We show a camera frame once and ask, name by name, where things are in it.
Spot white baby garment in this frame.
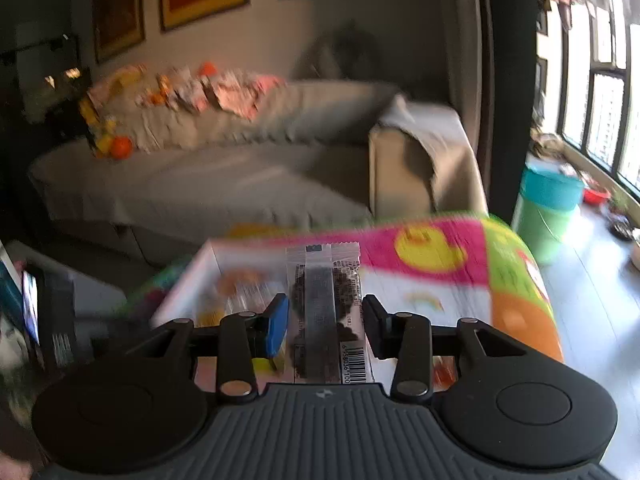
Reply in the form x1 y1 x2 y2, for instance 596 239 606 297
165 67 208 111

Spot dark curtain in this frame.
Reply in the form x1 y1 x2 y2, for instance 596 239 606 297
480 0 538 226

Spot printed duck blanket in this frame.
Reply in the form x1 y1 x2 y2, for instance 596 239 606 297
120 212 566 391

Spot dark cabinet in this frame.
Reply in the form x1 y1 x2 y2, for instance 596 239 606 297
0 32 93 126

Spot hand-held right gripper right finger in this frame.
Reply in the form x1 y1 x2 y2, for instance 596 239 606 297
361 295 538 403

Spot pink cloth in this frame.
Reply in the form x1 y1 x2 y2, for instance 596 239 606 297
87 65 148 106

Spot pink cardboard box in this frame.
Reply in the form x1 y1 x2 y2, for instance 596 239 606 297
150 237 381 386

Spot grey pillow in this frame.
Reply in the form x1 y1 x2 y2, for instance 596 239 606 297
295 22 398 83

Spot teal lidded bucket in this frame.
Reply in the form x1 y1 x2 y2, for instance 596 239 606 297
512 162 586 266

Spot small doll toys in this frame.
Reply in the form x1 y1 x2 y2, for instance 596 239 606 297
145 75 171 107

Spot yellow toy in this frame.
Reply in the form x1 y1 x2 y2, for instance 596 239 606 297
80 100 118 158

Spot window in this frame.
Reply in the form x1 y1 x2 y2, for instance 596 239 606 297
535 0 640 201

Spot pink crumpled clothes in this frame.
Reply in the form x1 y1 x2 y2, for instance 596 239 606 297
202 67 286 121

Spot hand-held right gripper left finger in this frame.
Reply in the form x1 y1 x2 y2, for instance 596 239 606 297
107 294 290 403

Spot bread packet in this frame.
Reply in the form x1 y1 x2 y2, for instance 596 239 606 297
197 270 273 326

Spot grey sofa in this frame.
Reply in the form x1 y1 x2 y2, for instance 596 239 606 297
27 75 488 266

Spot clear dark snack packet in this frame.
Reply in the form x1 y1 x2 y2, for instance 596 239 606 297
285 242 376 386

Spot grey draped cloth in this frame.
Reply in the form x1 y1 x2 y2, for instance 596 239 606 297
377 94 488 216

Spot orange toy ball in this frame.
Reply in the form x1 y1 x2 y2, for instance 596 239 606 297
107 136 133 160

